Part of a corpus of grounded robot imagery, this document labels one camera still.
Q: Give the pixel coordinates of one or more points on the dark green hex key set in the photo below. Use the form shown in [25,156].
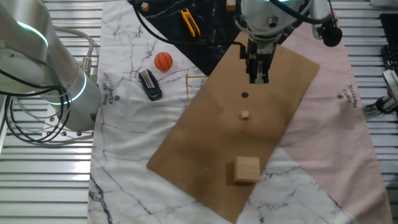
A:
[150,84]

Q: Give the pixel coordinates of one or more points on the large wooden block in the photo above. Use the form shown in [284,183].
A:
[247,169]

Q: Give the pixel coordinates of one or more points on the yellow black cutter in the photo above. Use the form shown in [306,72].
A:
[190,22]

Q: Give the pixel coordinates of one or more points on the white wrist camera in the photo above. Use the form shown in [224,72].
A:
[320,15]

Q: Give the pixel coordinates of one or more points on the medium wooden cube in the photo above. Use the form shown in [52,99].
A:
[230,5]

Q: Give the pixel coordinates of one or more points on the small wooden cube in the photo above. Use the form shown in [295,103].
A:
[145,7]
[245,115]

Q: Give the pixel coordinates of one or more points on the brown fibreboard sheet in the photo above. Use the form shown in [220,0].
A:
[211,149]

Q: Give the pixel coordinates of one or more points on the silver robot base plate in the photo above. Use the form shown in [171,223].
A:
[57,129]

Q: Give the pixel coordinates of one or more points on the orange mini basketball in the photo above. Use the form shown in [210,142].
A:
[163,61]

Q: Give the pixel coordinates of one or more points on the grey camera on black clamp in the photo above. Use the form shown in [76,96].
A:
[392,84]

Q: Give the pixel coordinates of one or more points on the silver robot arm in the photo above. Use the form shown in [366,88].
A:
[71,81]

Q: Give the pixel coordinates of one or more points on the marble pink black cloth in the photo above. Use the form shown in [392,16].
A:
[130,149]

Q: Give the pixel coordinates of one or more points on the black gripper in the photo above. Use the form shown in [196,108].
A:
[250,51]

